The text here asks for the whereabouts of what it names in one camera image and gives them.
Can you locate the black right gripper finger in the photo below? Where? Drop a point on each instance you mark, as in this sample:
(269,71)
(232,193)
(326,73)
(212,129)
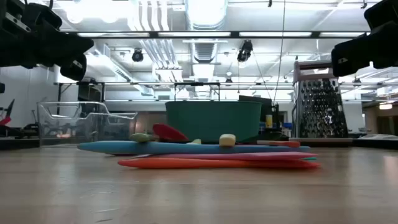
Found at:
(353,56)

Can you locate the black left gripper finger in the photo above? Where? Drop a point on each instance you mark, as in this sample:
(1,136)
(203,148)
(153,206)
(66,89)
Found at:
(68,48)
(74,70)

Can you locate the red spoon with metal shaft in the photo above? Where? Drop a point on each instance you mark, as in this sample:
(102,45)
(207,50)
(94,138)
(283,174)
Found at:
(168,132)

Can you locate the blue silicone spatula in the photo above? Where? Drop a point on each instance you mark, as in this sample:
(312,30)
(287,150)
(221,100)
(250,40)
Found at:
(155,147)

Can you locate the clear plastic container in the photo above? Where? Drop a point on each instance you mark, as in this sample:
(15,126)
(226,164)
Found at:
(62,130)

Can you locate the black ceiling spotlight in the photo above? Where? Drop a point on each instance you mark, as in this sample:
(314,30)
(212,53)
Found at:
(137,56)

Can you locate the red bar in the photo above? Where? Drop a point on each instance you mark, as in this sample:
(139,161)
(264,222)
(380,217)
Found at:
(4,121)

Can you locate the clear plastic bag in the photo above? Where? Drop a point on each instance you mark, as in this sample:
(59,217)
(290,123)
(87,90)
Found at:
(379,137)

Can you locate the yellow cup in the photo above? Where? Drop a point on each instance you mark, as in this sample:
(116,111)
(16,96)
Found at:
(269,121)

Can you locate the black hanging lamp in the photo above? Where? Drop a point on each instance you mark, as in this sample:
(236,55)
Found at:
(245,51)

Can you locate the pink silicone spatula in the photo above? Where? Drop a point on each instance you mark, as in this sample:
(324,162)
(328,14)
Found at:
(248,156)

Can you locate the orange silicone spatula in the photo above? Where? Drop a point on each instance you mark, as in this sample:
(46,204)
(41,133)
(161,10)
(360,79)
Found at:
(186,163)

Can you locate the green plastic bin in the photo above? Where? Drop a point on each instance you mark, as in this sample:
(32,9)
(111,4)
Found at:
(214,121)

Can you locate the black overhead frame bar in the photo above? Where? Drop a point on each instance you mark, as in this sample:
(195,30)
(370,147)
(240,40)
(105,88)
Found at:
(315,34)

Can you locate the glowing wall light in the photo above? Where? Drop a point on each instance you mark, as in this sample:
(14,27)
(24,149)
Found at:
(385,106)

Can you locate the black aluminium table frame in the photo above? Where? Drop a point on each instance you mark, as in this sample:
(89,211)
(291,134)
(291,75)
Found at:
(18,143)

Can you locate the white ventilation duct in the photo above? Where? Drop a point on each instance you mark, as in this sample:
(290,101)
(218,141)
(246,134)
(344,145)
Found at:
(206,12)

